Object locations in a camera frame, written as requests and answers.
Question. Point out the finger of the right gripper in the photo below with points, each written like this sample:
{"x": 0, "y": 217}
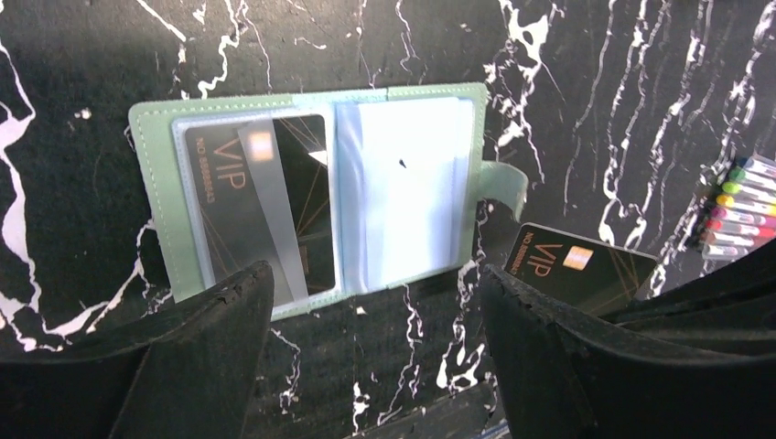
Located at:
{"x": 731, "y": 310}

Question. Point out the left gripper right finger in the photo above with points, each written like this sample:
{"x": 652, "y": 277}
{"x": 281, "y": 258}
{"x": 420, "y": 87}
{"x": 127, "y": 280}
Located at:
{"x": 565, "y": 374}

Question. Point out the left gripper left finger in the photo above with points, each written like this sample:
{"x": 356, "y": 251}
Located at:
{"x": 186, "y": 372}

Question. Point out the green card holder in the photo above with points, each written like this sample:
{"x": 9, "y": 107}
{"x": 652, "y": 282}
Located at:
{"x": 341, "y": 192}

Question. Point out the pack of coloured markers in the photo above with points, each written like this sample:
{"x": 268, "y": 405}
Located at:
{"x": 739, "y": 216}

